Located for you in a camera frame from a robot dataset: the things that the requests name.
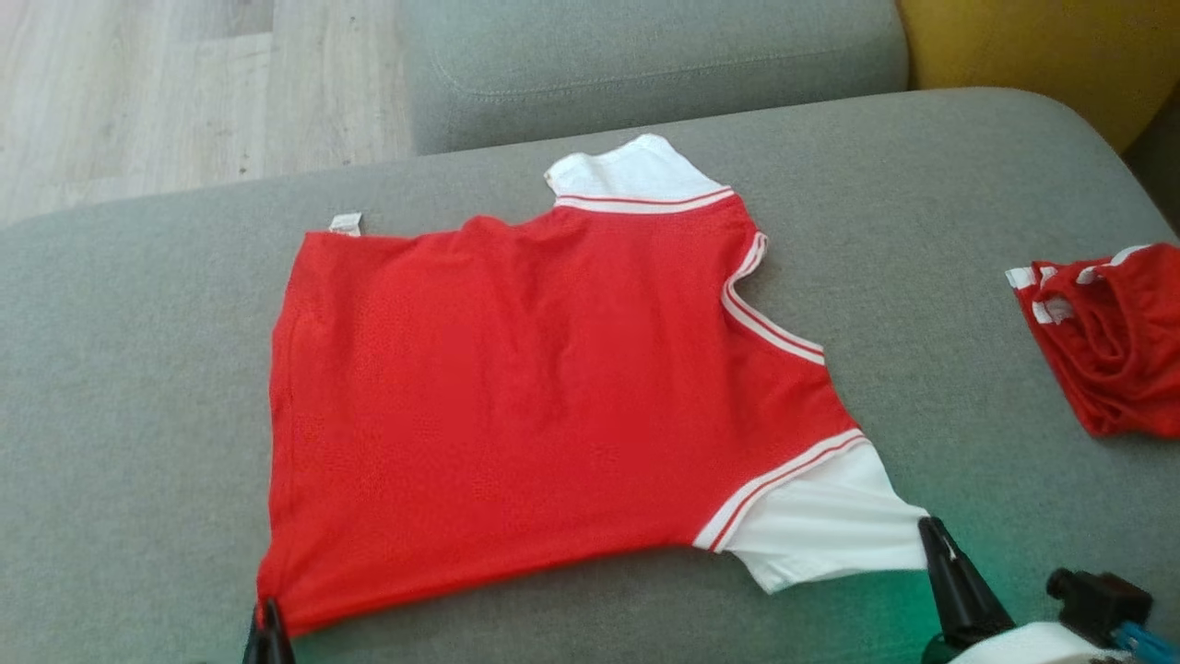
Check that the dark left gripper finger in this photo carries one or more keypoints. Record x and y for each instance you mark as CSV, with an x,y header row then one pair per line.
x,y
277,641
254,646

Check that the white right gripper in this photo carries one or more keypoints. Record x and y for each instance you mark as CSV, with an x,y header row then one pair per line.
x,y
1032,646

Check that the red white striped shorts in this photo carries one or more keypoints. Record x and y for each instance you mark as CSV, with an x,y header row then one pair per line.
x,y
1125,360

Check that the red white sports jersey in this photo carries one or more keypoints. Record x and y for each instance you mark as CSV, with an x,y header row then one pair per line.
x,y
507,387

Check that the large grey sofa seat cushion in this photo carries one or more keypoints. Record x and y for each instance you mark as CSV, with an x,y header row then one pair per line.
x,y
138,369

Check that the yellow fabric cushion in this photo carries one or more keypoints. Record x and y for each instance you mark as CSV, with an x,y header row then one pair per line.
x,y
1042,55

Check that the small grey sofa cushion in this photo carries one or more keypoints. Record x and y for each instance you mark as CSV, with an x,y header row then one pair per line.
x,y
645,65

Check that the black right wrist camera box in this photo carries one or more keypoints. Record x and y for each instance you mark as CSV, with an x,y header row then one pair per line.
x,y
1097,604

